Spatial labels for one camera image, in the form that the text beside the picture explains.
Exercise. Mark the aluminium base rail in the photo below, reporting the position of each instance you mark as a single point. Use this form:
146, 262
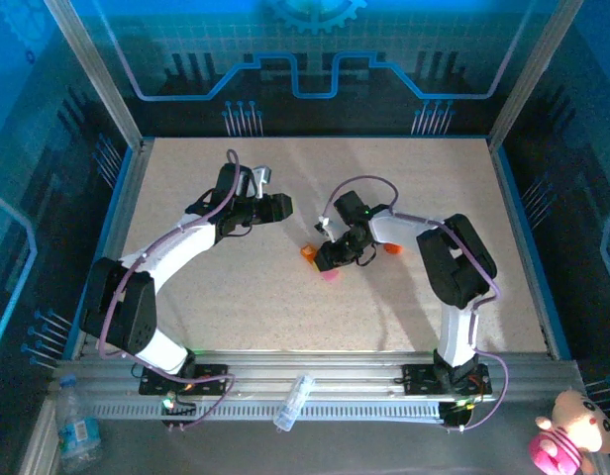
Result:
310, 363

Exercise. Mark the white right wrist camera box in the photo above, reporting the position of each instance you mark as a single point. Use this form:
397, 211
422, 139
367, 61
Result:
326, 230

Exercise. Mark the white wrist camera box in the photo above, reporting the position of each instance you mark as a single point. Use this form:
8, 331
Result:
326, 230
262, 180

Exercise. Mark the pink pill organizer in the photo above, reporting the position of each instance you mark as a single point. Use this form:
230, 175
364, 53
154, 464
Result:
331, 276

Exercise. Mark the aluminium frame post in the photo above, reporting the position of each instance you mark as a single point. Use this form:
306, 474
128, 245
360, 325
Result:
104, 84
532, 74

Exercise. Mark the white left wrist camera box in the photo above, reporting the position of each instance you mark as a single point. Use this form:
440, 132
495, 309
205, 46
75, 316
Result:
262, 180

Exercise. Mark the orange pill bottle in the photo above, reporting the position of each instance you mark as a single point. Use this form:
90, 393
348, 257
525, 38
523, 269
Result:
392, 248

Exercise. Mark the clear plastic tube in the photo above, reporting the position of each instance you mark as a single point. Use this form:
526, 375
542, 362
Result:
292, 403

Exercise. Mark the pink beige plush toy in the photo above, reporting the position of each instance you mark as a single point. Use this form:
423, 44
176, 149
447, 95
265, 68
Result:
567, 435

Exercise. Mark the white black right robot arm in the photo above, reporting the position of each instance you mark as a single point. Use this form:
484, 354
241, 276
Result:
453, 267

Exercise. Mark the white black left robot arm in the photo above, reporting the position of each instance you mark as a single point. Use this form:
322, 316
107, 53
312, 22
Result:
166, 252

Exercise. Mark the aluminium side rail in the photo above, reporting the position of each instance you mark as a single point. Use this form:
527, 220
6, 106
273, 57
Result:
120, 222

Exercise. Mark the water bottle with blue label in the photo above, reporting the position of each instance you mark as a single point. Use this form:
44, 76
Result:
79, 435

